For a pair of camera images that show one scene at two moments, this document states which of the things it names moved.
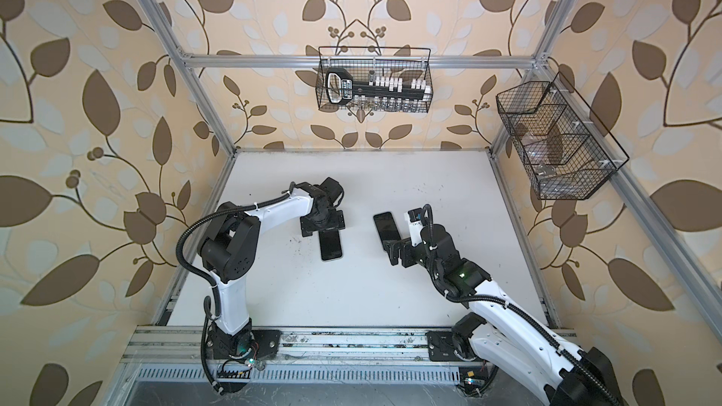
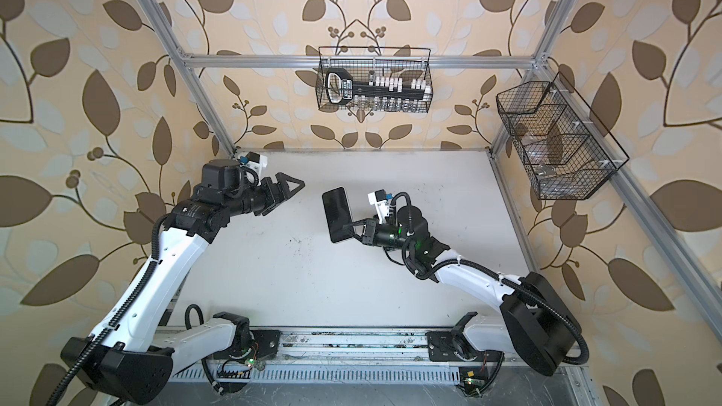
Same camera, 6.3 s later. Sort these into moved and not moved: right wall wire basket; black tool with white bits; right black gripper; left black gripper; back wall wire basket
Moved: left black gripper; right black gripper
Not moved: back wall wire basket; black tool with white bits; right wall wire basket
